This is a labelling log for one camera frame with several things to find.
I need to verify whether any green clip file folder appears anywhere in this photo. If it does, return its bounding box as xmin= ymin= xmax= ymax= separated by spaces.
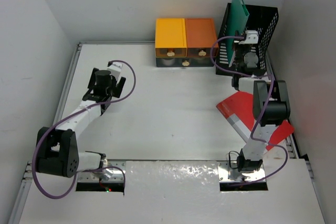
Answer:
xmin=224 ymin=0 xmax=250 ymax=68

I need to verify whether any red clip file folder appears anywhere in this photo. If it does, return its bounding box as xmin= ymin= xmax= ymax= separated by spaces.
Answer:
xmin=216 ymin=91 xmax=294 ymax=144

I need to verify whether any transparent grey drawer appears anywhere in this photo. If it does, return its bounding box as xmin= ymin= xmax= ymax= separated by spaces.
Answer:
xmin=183 ymin=57 xmax=214 ymax=67
xmin=156 ymin=57 xmax=186 ymax=68

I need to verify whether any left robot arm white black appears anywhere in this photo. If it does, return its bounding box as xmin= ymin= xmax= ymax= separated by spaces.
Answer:
xmin=35 ymin=63 xmax=126 ymax=178

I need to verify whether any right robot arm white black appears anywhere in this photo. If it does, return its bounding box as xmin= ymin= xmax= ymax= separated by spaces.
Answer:
xmin=232 ymin=36 xmax=290 ymax=172

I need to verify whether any black mesh file rack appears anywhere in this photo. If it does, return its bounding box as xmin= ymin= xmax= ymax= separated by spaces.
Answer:
xmin=215 ymin=5 xmax=279 ymax=75

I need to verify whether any orange drawer box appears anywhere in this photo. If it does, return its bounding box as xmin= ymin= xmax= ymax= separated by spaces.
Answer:
xmin=185 ymin=18 xmax=217 ymax=57

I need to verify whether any yellow drawer box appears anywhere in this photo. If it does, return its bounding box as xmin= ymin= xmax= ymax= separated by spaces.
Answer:
xmin=155 ymin=18 xmax=187 ymax=58

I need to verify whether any white foam front board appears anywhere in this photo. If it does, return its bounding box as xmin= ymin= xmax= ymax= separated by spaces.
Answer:
xmin=20 ymin=159 xmax=324 ymax=223

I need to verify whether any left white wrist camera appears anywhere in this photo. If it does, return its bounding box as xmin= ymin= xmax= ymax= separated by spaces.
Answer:
xmin=107 ymin=62 xmax=123 ymax=80

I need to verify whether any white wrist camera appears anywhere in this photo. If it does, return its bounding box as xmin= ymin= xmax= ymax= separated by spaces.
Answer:
xmin=107 ymin=62 xmax=123 ymax=80
xmin=238 ymin=30 xmax=259 ymax=45

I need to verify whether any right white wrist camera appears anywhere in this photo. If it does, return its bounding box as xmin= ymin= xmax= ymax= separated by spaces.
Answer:
xmin=238 ymin=30 xmax=259 ymax=45

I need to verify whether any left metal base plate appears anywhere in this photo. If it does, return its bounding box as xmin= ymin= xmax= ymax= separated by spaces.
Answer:
xmin=77 ymin=159 xmax=127 ymax=183

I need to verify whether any metal base plate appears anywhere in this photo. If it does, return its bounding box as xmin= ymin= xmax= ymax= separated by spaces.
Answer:
xmin=77 ymin=159 xmax=127 ymax=183
xmin=217 ymin=161 xmax=266 ymax=183

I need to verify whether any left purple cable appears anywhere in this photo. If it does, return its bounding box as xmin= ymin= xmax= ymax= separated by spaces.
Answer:
xmin=31 ymin=59 xmax=137 ymax=198

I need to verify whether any purple cable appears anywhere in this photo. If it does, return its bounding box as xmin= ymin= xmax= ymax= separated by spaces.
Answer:
xmin=31 ymin=59 xmax=137 ymax=198
xmin=209 ymin=34 xmax=289 ymax=184

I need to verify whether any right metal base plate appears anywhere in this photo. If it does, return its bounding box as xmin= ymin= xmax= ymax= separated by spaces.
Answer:
xmin=217 ymin=161 xmax=266 ymax=183

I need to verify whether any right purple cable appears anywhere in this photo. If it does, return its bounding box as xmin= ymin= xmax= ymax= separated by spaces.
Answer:
xmin=209 ymin=34 xmax=289 ymax=184

